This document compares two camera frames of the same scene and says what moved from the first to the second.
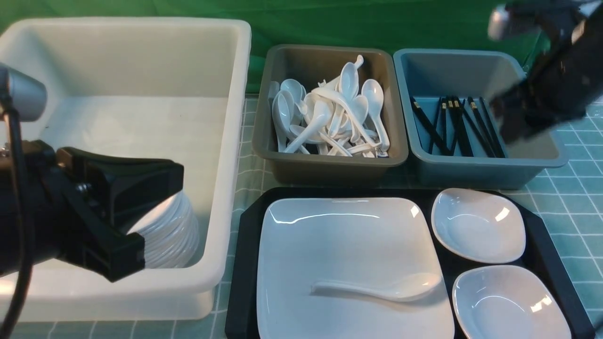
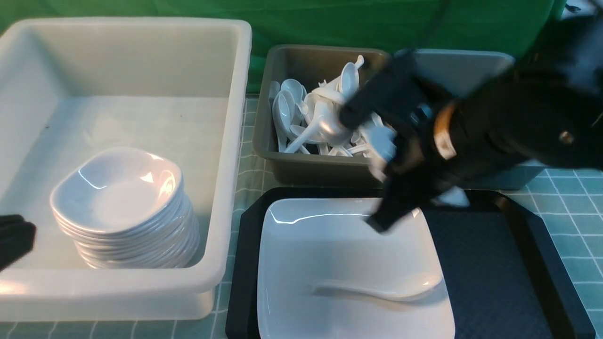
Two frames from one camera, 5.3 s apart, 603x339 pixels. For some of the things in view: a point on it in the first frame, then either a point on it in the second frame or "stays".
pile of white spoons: x=336 y=119 stays
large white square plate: x=349 y=241 stays
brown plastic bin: x=309 y=64 stays
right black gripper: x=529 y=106 -> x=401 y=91
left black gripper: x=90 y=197 -> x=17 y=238
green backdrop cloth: x=448 y=25 stays
